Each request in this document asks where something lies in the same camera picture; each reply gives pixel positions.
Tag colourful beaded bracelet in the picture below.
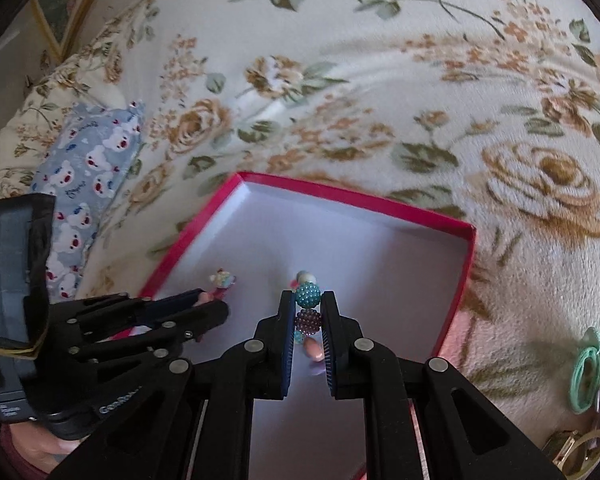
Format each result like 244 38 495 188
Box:
292 270 327 363

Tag mint green hair tie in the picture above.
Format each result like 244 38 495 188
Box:
569 327 600 415

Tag person's left hand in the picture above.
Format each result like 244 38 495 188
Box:
6 422 82 474

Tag pink cartoon hair clip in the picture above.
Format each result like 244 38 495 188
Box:
197 269 237 304

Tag red cardboard box lid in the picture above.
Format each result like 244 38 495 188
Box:
142 172 476 479

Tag blue bear print pillow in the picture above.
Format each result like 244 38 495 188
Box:
31 101 145 302

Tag floral fleece blanket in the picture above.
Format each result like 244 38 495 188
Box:
0 0 600 480

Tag yellow-green bangle ring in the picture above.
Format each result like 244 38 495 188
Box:
559 429 600 479

